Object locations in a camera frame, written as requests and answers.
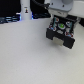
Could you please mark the black keyboard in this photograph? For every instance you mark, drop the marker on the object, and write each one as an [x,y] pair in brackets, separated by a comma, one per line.
[9,19]

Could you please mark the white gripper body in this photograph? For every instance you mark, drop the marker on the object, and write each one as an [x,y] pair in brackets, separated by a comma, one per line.
[62,7]

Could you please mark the green Dark Magic kcup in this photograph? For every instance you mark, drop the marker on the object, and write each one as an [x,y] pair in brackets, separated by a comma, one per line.
[61,25]

